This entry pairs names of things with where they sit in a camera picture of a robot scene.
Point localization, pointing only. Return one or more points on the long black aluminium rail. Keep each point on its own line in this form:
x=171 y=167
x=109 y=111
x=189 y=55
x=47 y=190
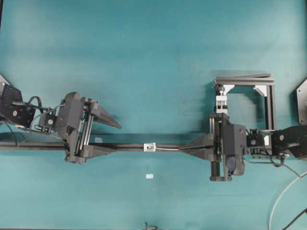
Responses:
x=125 y=147

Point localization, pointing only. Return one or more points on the white tape patch lower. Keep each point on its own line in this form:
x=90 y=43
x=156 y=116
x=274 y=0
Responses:
x=149 y=176

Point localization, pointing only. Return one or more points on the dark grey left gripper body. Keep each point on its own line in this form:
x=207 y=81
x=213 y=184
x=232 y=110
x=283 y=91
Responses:
x=73 y=125

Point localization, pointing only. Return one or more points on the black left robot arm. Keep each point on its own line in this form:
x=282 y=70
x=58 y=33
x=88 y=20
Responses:
x=22 y=114

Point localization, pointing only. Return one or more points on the white wire clamp holder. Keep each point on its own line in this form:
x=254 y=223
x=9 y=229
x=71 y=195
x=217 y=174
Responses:
x=221 y=104

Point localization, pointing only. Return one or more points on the pale tape patch on rail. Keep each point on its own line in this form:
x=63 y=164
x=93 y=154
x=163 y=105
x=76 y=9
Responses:
x=98 y=140

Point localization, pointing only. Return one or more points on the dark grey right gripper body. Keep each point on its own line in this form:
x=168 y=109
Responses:
x=230 y=145

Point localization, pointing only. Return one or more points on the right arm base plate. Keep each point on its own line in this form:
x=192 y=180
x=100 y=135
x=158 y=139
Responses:
x=301 y=97

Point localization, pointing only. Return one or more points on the silver metal fitting red label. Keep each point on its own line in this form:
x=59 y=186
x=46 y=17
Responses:
x=149 y=147

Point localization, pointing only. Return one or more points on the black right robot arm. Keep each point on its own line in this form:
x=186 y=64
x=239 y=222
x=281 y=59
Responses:
x=289 y=141

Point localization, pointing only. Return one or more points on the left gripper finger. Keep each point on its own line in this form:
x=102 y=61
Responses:
x=103 y=117
x=92 y=151

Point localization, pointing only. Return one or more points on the black rectangular profile frame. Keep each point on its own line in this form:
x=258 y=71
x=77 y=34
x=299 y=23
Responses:
x=264 y=85

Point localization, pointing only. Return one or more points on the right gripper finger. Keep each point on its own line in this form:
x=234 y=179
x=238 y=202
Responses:
x=203 y=142
x=207 y=154

